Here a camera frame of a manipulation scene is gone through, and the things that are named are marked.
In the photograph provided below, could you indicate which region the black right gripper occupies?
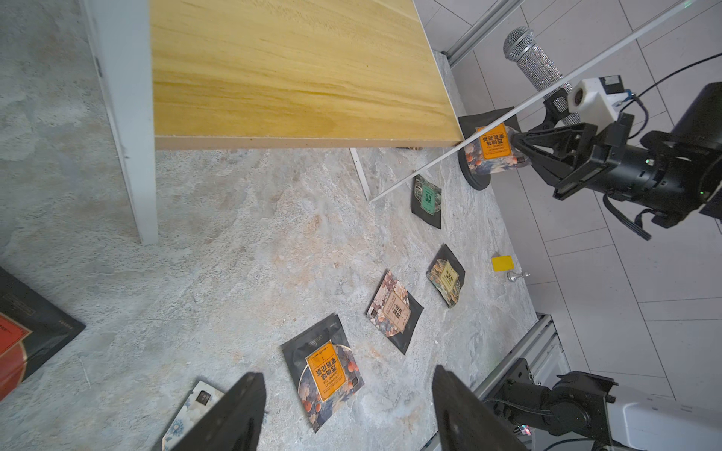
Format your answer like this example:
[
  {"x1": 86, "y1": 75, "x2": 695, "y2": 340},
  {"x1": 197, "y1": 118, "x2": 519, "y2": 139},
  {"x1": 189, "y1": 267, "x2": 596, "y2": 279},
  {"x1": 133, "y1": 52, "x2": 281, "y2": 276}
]
[{"x1": 511, "y1": 114, "x2": 683, "y2": 212}]

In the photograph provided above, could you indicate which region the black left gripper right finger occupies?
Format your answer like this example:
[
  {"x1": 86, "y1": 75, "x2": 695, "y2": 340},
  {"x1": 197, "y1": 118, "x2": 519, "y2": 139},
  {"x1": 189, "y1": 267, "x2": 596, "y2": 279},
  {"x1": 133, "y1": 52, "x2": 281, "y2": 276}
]
[{"x1": 432, "y1": 365, "x2": 526, "y2": 451}]

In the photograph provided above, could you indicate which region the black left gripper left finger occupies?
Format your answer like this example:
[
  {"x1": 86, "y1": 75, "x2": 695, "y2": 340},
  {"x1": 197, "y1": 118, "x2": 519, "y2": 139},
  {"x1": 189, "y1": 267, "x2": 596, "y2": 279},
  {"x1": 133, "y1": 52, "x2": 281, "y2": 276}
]
[{"x1": 172, "y1": 372, "x2": 266, "y2": 450}]

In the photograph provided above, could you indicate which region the white patterned tea bag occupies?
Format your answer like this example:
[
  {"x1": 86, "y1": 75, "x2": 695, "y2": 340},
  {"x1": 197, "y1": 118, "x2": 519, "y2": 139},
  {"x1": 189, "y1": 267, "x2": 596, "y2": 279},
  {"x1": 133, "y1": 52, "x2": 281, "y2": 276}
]
[{"x1": 161, "y1": 381, "x2": 225, "y2": 451}]

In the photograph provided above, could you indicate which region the orange label black tea bag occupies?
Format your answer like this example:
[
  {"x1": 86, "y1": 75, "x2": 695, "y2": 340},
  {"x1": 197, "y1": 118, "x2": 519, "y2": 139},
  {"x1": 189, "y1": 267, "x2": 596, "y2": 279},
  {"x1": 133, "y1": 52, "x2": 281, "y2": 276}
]
[{"x1": 281, "y1": 314, "x2": 364, "y2": 432}]

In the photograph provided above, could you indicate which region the yellow olive tea bag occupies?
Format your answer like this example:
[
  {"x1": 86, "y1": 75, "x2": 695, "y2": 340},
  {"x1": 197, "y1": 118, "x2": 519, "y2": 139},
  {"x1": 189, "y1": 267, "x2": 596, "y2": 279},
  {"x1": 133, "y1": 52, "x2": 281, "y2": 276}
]
[{"x1": 426, "y1": 244, "x2": 466, "y2": 308}]

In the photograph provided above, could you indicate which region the green label floral tea bag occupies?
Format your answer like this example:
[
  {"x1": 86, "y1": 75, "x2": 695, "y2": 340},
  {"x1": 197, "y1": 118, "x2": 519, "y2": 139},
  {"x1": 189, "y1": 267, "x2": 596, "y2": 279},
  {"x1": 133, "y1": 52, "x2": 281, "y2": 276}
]
[{"x1": 411, "y1": 175, "x2": 443, "y2": 229}]

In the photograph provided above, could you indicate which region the red tea bag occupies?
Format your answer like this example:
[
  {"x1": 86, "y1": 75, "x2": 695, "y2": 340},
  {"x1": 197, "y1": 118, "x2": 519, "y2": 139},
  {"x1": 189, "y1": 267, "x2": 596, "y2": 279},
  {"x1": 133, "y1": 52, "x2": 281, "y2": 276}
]
[{"x1": 1, "y1": 270, "x2": 86, "y2": 398}]

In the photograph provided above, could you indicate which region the glitter roller on black stand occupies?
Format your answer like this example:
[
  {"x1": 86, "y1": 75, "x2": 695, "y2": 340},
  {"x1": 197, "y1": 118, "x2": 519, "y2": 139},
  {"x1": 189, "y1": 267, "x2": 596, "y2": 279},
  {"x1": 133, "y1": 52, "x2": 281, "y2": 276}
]
[{"x1": 456, "y1": 26, "x2": 582, "y2": 193}]

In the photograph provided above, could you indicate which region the yellow tag on floor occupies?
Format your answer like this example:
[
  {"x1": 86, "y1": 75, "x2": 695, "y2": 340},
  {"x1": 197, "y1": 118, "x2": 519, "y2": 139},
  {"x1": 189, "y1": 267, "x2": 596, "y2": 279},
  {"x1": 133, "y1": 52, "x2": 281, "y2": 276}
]
[{"x1": 491, "y1": 256, "x2": 515, "y2": 272}]

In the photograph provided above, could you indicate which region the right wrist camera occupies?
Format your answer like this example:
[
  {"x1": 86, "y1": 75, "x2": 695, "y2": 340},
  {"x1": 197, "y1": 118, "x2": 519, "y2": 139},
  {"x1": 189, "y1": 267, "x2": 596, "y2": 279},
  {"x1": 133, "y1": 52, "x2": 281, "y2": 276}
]
[{"x1": 568, "y1": 75, "x2": 632, "y2": 132}]

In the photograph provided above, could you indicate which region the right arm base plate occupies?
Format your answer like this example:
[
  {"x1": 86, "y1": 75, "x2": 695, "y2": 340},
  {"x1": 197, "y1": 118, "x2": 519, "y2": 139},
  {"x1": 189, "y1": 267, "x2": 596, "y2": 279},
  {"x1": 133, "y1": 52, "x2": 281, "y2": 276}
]
[{"x1": 484, "y1": 358, "x2": 560, "y2": 432}]

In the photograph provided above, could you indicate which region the aluminium rail frame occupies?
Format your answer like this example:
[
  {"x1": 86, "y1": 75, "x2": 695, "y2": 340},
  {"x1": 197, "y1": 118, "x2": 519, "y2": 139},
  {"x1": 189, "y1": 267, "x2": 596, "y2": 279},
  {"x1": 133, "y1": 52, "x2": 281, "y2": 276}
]
[{"x1": 422, "y1": 315, "x2": 568, "y2": 450}]

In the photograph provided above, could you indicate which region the white frame wooden shelf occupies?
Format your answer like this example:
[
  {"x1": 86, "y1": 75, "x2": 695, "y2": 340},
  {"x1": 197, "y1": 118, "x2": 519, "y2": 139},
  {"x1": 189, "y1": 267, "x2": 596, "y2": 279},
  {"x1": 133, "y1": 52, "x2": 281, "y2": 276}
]
[{"x1": 81, "y1": 0, "x2": 701, "y2": 246}]

